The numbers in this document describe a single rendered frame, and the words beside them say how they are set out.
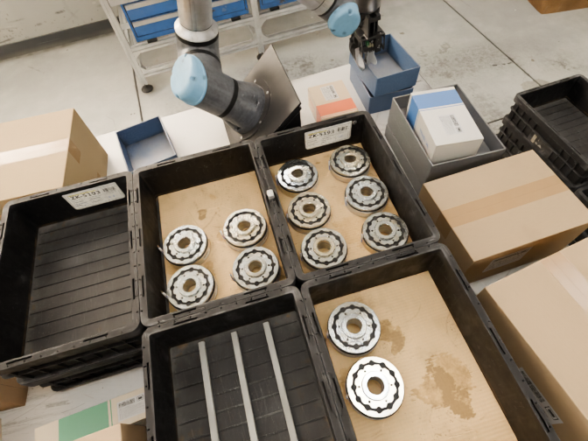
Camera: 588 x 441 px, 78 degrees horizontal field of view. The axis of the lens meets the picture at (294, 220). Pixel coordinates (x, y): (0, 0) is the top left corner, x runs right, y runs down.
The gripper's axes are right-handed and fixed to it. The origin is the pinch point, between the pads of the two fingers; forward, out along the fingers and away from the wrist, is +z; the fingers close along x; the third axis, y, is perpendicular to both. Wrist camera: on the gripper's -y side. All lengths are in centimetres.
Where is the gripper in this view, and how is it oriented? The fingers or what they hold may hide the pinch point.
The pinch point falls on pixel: (363, 65)
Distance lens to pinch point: 130.8
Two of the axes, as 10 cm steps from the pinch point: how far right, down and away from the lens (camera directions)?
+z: 1.5, 5.0, 8.5
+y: 3.1, 8.0, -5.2
